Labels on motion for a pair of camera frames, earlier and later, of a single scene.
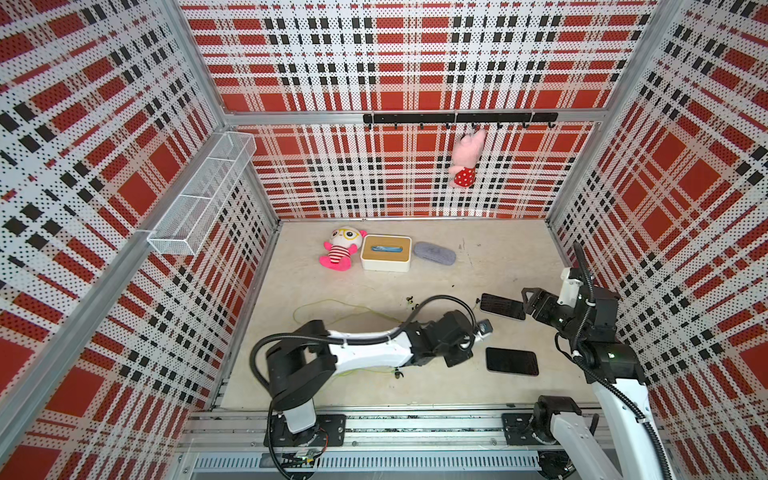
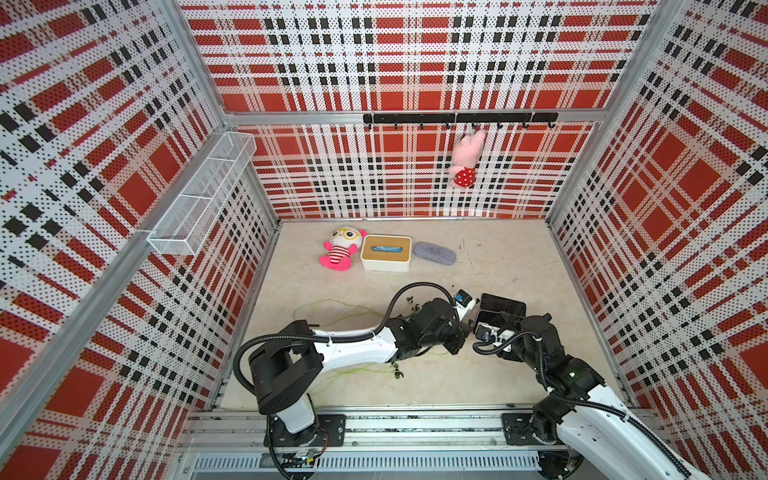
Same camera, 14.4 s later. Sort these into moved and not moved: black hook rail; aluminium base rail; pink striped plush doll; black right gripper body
Moved: black right gripper body
Not moved: aluminium base rail; black hook rail; pink striped plush doll
